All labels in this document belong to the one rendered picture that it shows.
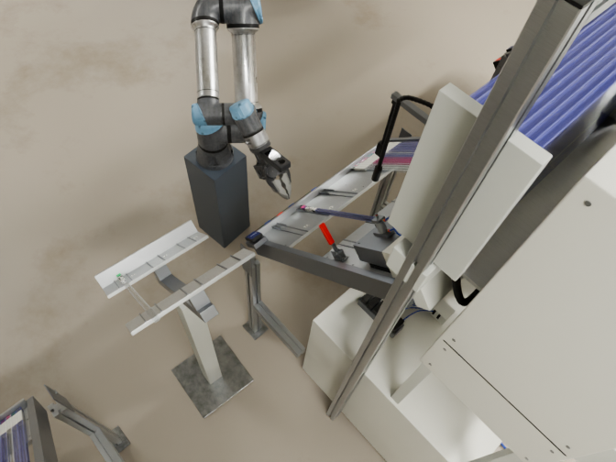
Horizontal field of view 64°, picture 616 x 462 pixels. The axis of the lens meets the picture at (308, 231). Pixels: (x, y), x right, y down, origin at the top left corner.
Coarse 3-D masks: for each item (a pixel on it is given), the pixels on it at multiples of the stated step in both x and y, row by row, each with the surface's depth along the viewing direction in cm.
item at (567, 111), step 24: (600, 24) 82; (576, 48) 78; (600, 48) 79; (576, 72) 75; (600, 72) 76; (480, 96) 71; (552, 96) 72; (576, 96) 73; (600, 96) 73; (528, 120) 69; (552, 120) 70; (576, 120) 72; (600, 120) 101; (552, 144) 71; (576, 144) 98; (552, 168) 97; (528, 192) 97
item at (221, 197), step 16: (192, 160) 200; (240, 160) 203; (192, 176) 209; (208, 176) 197; (224, 176) 200; (240, 176) 211; (192, 192) 222; (208, 192) 209; (224, 192) 208; (240, 192) 220; (208, 208) 221; (224, 208) 217; (240, 208) 230; (208, 224) 235; (224, 224) 226; (240, 224) 240; (224, 240) 237
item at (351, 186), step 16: (352, 176) 177; (368, 176) 170; (384, 176) 166; (320, 192) 175; (336, 192) 169; (352, 192) 163; (336, 208) 158; (288, 224) 164; (304, 224) 158; (320, 224) 154; (272, 240) 158; (288, 240) 153
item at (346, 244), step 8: (384, 208) 143; (368, 224) 139; (360, 232) 137; (344, 240) 136; (352, 240) 134; (344, 248) 132; (352, 248) 130; (328, 256) 133; (352, 256) 127; (352, 264) 123; (360, 264) 122; (368, 264) 120; (384, 272) 114
